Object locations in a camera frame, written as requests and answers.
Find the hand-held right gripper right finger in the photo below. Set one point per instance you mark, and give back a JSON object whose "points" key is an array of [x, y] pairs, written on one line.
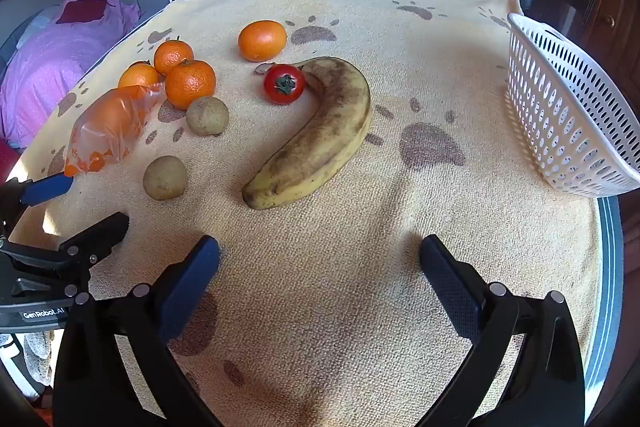
{"points": [[450, 279]]}

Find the pink bedding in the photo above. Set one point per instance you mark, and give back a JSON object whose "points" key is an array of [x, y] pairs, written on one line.
{"points": [[55, 57]]}

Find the spotted yellow banana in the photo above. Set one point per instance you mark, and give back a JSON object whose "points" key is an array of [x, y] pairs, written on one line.
{"points": [[325, 132]]}

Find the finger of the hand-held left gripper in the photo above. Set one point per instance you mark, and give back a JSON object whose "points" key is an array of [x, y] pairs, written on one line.
{"points": [[45, 189], [100, 234]]}

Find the white plastic basket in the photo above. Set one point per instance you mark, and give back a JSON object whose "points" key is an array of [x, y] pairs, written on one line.
{"points": [[560, 107]]}

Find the dark red cloth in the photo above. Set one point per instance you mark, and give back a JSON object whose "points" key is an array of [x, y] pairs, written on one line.
{"points": [[82, 9]]}

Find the small mandarin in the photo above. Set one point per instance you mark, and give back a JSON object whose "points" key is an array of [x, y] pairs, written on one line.
{"points": [[138, 77], [173, 56], [190, 84]]}

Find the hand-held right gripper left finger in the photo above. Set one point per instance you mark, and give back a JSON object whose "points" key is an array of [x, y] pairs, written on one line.
{"points": [[192, 279]]}

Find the yellow paw print blanket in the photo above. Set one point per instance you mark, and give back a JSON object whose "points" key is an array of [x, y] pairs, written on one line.
{"points": [[325, 232]]}

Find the brown kiwi fruit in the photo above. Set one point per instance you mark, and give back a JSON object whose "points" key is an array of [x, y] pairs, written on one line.
{"points": [[164, 177], [207, 116]]}

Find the orange printed plastic bag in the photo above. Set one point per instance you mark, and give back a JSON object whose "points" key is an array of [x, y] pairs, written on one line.
{"points": [[110, 127]]}

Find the red persimmon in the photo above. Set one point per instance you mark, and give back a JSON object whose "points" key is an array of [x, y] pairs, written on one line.
{"points": [[284, 84]]}

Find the large orange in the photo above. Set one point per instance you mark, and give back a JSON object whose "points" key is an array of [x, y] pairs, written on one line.
{"points": [[262, 40]]}

